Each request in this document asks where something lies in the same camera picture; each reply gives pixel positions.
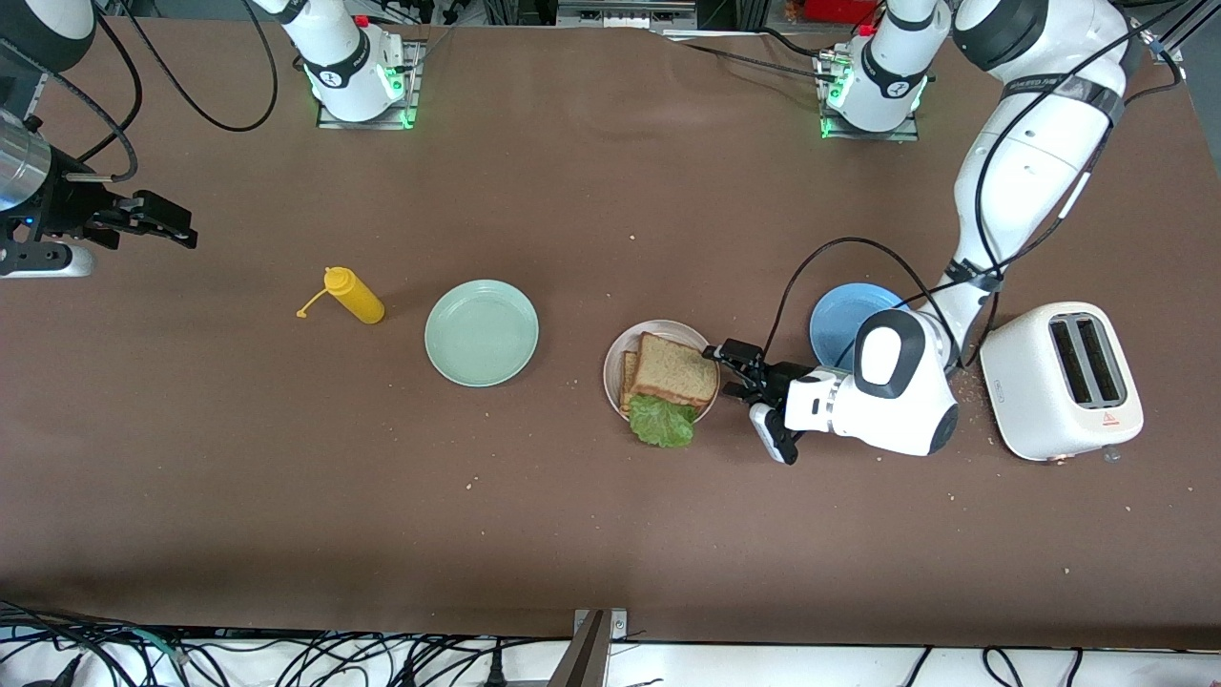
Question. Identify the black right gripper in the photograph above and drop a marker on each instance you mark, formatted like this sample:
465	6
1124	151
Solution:
69	208

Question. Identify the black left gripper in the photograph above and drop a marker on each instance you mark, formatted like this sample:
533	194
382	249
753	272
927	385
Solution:
775	380

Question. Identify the brown bread slice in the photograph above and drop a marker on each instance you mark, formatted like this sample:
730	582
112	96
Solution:
629	377
675	367

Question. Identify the green lettuce leaf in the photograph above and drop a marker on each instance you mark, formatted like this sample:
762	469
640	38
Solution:
661	422

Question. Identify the yellow mustard squeeze bottle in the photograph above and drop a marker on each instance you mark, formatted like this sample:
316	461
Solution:
355	298

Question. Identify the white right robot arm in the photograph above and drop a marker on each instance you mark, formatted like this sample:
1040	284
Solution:
343	67

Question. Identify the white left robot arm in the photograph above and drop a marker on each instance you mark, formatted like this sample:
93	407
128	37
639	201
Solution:
906	391

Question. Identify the blue plate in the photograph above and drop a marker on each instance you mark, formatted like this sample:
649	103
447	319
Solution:
839	320

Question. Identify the beige plate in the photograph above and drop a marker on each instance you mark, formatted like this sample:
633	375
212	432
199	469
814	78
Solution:
615	367

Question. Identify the light green plate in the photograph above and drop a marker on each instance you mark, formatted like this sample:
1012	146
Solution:
482	333

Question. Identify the white toaster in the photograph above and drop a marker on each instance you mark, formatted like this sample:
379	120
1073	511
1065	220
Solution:
1035	401

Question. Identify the grey metal beam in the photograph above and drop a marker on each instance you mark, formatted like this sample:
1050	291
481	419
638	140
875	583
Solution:
582	658

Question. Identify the red box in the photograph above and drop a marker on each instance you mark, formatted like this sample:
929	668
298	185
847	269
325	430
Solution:
839	10

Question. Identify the black power plug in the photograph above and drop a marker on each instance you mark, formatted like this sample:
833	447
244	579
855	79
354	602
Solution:
495	673

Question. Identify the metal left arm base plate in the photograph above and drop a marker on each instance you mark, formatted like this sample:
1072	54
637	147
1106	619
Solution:
828	124

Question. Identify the small metal table bracket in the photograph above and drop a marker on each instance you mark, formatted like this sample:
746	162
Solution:
618	625

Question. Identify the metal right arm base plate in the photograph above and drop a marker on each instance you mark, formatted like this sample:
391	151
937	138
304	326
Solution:
412	95

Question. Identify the metal frame rail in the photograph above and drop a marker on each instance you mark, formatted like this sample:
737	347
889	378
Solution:
625	11

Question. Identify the aluminium frame profile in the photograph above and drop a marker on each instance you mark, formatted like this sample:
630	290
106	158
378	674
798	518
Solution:
1171	43

